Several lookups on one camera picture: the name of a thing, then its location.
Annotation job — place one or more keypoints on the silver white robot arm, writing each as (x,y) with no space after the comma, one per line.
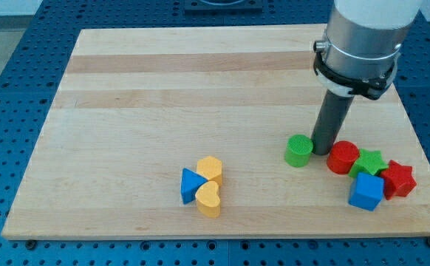
(360,46)

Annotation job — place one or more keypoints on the wooden board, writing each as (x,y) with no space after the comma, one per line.
(137,106)

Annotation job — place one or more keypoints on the yellow heart block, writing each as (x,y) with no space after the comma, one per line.
(207,199)

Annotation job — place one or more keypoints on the blue cube block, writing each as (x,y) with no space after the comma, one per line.
(366,191)

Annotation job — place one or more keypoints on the red star block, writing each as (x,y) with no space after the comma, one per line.
(398,180)

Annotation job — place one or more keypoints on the black mounting plate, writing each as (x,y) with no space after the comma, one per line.
(199,6)

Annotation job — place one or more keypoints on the green star block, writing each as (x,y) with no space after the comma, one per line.
(369,162)

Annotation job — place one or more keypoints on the yellow hexagon block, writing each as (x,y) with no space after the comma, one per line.
(211,169)

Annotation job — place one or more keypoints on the green cylinder block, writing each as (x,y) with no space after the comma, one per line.
(298,150)

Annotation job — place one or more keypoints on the red cylinder block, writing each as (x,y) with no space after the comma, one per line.
(342,157)

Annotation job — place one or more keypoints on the blue triangle block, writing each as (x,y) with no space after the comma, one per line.
(190,183)

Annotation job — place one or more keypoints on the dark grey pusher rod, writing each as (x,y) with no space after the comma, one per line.
(330,119)

